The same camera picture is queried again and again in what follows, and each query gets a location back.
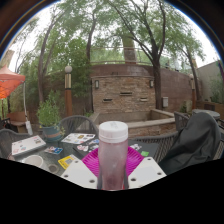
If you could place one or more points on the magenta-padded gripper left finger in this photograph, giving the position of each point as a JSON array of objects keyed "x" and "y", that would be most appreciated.
[{"x": 83, "y": 171}]

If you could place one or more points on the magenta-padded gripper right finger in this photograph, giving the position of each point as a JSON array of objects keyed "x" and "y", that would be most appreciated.
[{"x": 143, "y": 170}]

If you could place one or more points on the pink drink bottle white cap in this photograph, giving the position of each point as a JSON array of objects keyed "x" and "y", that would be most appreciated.
[{"x": 112, "y": 156}]

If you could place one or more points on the stone water basin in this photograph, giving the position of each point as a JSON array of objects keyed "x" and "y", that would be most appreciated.
[{"x": 140, "y": 121}]

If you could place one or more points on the yellow printed card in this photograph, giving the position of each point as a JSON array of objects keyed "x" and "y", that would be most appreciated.
[{"x": 67, "y": 161}]

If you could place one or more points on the black laptop with stickers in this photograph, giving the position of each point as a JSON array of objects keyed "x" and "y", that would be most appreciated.
[{"x": 85, "y": 148}]

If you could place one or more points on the small round brown dish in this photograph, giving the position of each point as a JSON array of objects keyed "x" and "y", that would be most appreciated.
[{"x": 53, "y": 168}]

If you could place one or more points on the white printed sticker sheet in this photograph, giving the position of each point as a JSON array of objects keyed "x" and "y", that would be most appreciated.
[{"x": 78, "y": 138}]

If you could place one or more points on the small blue sticker card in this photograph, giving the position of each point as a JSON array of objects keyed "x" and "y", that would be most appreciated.
[{"x": 53, "y": 150}]

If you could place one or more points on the white ceramic mug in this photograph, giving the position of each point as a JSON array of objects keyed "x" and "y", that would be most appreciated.
[{"x": 32, "y": 161}]

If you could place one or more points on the dark grey jacket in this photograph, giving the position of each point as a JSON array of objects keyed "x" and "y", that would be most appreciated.
[{"x": 196, "y": 143}]

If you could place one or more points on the green plant in teal pot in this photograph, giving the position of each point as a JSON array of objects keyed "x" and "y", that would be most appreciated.
[{"x": 50, "y": 115}]

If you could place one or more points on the white canopy weight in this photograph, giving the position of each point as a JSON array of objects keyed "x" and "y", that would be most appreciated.
[{"x": 28, "y": 128}]

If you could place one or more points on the wooden bench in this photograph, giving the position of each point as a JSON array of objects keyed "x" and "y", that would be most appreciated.
[{"x": 18, "y": 119}]

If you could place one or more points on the round grey patio table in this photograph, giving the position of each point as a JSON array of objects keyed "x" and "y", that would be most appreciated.
[{"x": 206, "y": 113}]

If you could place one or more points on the dark-trunked tree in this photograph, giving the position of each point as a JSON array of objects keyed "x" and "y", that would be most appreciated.
[{"x": 156, "y": 83}]

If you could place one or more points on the orange canopy tent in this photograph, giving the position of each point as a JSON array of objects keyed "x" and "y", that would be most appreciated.
[{"x": 10, "y": 83}]

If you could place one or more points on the grey wall utility box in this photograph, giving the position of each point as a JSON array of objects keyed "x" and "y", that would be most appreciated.
[{"x": 165, "y": 101}]

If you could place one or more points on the wooden globe lamp post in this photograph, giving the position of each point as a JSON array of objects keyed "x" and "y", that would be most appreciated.
[{"x": 68, "y": 93}]

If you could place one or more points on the black wall lantern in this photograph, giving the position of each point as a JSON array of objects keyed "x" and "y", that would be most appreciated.
[
  {"x": 97, "y": 84},
  {"x": 151, "y": 83}
]

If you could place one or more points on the slim wooden lamp post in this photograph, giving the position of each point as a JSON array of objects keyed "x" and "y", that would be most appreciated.
[{"x": 192, "y": 93}]

